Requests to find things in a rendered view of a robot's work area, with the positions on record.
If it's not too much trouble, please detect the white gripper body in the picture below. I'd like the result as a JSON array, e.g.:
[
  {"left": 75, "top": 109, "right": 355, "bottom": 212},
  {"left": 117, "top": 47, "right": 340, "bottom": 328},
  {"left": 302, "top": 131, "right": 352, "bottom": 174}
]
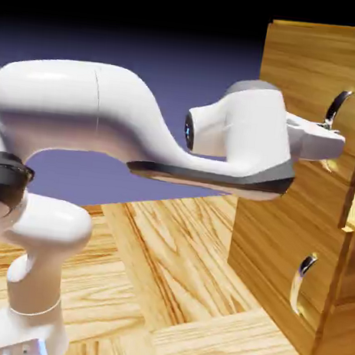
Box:
[{"left": 281, "top": 112, "right": 349, "bottom": 166}]

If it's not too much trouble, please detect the curved metal door handle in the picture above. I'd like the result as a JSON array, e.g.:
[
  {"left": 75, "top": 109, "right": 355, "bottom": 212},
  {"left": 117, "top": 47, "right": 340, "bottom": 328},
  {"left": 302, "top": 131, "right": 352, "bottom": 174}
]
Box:
[
  {"left": 287, "top": 250, "right": 320, "bottom": 320},
  {"left": 316, "top": 87, "right": 355, "bottom": 174}
]

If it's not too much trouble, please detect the wooden cabinet door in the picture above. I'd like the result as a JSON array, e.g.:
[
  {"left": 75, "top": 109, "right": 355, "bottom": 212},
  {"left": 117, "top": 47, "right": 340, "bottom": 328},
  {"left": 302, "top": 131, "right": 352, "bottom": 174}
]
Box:
[
  {"left": 217, "top": 198, "right": 354, "bottom": 355},
  {"left": 235, "top": 18, "right": 355, "bottom": 232}
]

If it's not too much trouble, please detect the light wood cabinet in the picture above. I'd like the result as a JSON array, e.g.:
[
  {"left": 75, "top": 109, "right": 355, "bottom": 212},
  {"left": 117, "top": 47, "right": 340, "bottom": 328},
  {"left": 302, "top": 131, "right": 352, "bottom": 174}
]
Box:
[{"left": 217, "top": 15, "right": 355, "bottom": 355}]

